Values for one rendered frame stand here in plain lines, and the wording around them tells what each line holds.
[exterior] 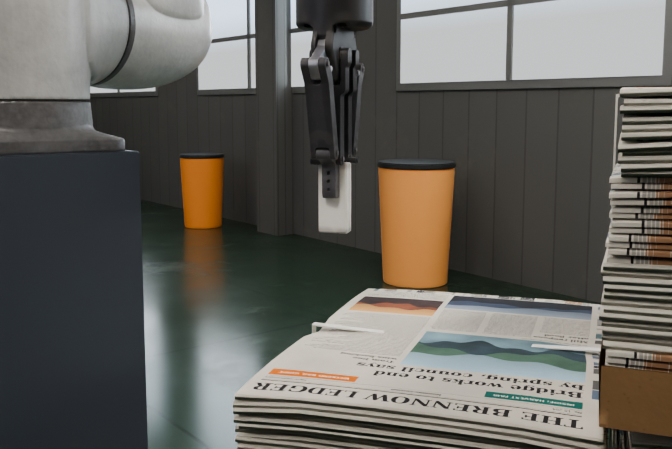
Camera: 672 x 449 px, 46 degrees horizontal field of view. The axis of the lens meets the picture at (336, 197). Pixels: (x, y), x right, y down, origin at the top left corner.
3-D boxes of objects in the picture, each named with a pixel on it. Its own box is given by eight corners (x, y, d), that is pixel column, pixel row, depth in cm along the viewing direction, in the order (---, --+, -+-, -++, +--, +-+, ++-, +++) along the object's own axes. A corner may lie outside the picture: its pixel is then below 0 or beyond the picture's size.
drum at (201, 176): (233, 226, 682) (232, 154, 675) (193, 231, 659) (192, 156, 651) (212, 221, 712) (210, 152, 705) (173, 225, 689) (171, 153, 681)
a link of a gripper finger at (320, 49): (343, 27, 75) (325, 20, 70) (343, 82, 76) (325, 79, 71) (319, 28, 76) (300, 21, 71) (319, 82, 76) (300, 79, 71)
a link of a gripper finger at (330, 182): (339, 145, 77) (330, 147, 74) (339, 197, 77) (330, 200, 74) (325, 145, 77) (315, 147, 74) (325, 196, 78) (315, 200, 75)
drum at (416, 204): (470, 283, 466) (472, 161, 458) (414, 294, 439) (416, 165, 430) (415, 270, 503) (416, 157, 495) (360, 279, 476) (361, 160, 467)
